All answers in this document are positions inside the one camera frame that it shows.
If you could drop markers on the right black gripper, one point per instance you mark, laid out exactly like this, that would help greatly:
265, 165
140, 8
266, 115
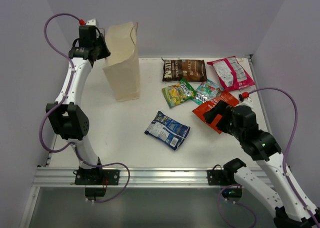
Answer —
220, 107

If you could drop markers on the green yellow candy bag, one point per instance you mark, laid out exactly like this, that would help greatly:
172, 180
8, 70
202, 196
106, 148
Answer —
178, 93

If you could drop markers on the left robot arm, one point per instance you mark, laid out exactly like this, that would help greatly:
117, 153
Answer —
66, 117

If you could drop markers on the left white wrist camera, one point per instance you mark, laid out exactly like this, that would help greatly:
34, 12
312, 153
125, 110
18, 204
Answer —
92, 22

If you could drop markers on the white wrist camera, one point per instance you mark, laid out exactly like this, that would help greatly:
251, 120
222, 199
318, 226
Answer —
245, 100
92, 22

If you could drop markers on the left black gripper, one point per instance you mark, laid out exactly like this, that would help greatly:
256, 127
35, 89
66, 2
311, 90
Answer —
101, 48

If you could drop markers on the teal snack bag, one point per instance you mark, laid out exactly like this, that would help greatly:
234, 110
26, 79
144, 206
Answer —
206, 91

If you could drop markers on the right black base bracket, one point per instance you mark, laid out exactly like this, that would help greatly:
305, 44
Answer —
218, 176

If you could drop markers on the blue snack bag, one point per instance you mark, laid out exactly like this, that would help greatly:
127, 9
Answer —
168, 130

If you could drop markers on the brown chips bag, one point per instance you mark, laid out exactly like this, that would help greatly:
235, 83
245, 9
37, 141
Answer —
189, 69

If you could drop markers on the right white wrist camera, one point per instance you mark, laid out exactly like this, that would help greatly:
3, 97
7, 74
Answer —
245, 100

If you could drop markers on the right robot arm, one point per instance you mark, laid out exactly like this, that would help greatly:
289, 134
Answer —
285, 201

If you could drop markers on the red snack bag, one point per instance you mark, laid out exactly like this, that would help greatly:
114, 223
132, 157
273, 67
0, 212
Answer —
208, 105

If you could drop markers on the aluminium mounting rail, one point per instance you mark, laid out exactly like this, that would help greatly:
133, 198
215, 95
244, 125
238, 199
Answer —
139, 177

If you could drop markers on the left black base bracket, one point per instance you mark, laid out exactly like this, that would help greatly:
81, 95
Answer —
96, 180

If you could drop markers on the black base bracket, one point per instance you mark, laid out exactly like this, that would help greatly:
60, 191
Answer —
96, 180
218, 176

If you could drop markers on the beige paper bag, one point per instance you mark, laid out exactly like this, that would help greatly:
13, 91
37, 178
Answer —
122, 68

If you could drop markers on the pink snack bag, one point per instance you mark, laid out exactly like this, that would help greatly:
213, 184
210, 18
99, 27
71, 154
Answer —
231, 74

